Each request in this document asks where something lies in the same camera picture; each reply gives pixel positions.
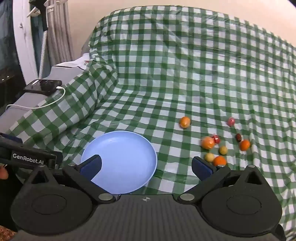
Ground white charging cable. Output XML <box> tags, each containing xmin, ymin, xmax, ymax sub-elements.
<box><xmin>5</xmin><ymin>86</ymin><xmax>66</xmax><ymax>112</ymax></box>

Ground white printed cloth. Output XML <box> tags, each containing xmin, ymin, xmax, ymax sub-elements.
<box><xmin>55</xmin><ymin>53</ymin><xmax>93</xmax><ymax>70</ymax></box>

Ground green checked tablecloth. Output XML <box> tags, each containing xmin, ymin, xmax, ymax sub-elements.
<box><xmin>5</xmin><ymin>5</ymin><xmax>296</xmax><ymax>232</ymax></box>

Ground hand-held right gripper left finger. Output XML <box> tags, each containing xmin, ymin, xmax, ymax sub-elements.
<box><xmin>22</xmin><ymin>155</ymin><xmax>116</xmax><ymax>204</ymax></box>

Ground blue plate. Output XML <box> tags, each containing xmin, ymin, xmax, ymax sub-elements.
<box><xmin>80</xmin><ymin>131</ymin><xmax>158</xmax><ymax>194</ymax></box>

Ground white hanger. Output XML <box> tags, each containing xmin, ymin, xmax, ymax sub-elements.
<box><xmin>29</xmin><ymin>0</ymin><xmax>68</xmax><ymax>16</ymax></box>

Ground grey mattress cover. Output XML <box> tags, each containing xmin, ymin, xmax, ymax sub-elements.
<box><xmin>0</xmin><ymin>65</ymin><xmax>89</xmax><ymax>139</ymax></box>

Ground patterned brown clothing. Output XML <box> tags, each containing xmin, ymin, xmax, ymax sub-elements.
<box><xmin>0</xmin><ymin>226</ymin><xmax>15</xmax><ymax>241</ymax></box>

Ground white door frame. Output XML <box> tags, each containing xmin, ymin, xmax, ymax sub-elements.
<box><xmin>13</xmin><ymin>0</ymin><xmax>39</xmax><ymax>87</ymax></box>

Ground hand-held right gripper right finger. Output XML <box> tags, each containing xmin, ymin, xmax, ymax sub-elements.
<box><xmin>177</xmin><ymin>156</ymin><xmax>270</xmax><ymax>204</ymax></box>

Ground grey curtain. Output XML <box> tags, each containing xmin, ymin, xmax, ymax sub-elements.
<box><xmin>30</xmin><ymin>0</ymin><xmax>75</xmax><ymax>66</ymax></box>

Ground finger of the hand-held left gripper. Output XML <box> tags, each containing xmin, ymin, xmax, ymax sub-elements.
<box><xmin>0</xmin><ymin>133</ymin><xmax>24</xmax><ymax>146</ymax></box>

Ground black smartphone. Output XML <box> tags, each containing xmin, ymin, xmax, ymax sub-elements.
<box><xmin>23</xmin><ymin>79</ymin><xmax>63</xmax><ymax>95</ymax></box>

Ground orange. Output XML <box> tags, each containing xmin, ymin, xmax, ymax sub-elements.
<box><xmin>213</xmin><ymin>156</ymin><xmax>227</xmax><ymax>167</ymax></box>
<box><xmin>239</xmin><ymin>139</ymin><xmax>251</xmax><ymax>151</ymax></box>
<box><xmin>180</xmin><ymin>116</ymin><xmax>191</xmax><ymax>129</ymax></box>
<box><xmin>200</xmin><ymin>136</ymin><xmax>215</xmax><ymax>150</ymax></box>

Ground striped pole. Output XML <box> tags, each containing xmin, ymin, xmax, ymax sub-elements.
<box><xmin>38</xmin><ymin>28</ymin><xmax>49</xmax><ymax>80</ymax></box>

